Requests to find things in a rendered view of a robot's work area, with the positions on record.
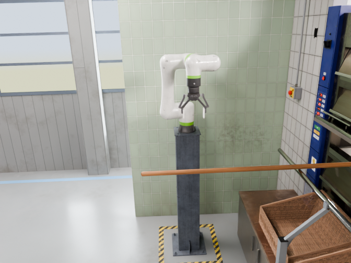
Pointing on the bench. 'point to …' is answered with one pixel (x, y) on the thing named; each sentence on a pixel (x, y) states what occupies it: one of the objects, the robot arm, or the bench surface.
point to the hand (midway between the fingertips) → (193, 116)
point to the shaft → (245, 169)
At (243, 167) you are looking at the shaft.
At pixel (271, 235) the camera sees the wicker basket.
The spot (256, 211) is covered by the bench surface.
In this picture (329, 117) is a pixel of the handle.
